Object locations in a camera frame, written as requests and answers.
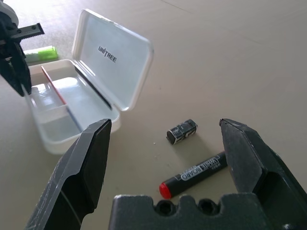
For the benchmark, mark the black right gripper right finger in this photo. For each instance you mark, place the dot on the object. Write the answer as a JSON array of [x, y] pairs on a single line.
[[254, 163]]

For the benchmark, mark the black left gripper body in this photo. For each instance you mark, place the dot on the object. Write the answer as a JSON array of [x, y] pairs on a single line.
[[26, 32]]

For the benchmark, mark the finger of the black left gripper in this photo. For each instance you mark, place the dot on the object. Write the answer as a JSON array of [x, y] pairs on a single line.
[[16, 69]]

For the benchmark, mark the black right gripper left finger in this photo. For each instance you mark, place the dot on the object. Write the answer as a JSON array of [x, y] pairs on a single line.
[[76, 172]]

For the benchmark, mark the green translucent highlighter pen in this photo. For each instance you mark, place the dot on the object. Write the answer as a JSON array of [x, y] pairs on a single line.
[[44, 54]]

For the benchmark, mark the black whiteboard marker red cap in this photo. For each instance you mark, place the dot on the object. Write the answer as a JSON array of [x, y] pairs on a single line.
[[192, 175]]

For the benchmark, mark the small black eraser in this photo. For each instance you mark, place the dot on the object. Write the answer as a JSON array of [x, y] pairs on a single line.
[[182, 131]]

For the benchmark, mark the white Unitree plastic pencil case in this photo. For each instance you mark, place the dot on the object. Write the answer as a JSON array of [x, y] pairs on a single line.
[[112, 60]]

